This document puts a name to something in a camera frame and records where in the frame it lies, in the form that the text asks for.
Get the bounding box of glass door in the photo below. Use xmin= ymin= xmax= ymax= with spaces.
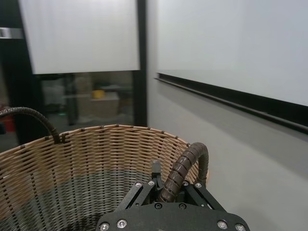
xmin=18 ymin=0 xmax=141 ymax=128

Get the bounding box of narrow black door frame post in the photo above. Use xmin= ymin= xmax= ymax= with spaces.
xmin=136 ymin=0 xmax=149 ymax=128

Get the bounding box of silver door bar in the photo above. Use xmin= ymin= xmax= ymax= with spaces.
xmin=0 ymin=27 xmax=24 ymax=39

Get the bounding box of tan grey black woven basket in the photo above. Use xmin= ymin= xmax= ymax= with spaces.
xmin=0 ymin=107 xmax=210 ymax=231

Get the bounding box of red object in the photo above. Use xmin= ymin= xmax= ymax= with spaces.
xmin=0 ymin=115 xmax=16 ymax=133

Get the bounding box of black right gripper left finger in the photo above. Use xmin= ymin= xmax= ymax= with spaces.
xmin=116 ymin=159 xmax=165 ymax=212

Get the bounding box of wide black door frame post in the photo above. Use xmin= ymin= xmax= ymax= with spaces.
xmin=0 ymin=0 xmax=43 ymax=148

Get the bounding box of white wall board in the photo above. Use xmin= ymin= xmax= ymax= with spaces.
xmin=155 ymin=0 xmax=308 ymax=107

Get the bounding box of black wall board rail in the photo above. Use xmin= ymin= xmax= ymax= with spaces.
xmin=154 ymin=71 xmax=308 ymax=135

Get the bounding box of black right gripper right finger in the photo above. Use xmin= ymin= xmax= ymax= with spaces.
xmin=176 ymin=181 xmax=228 ymax=212

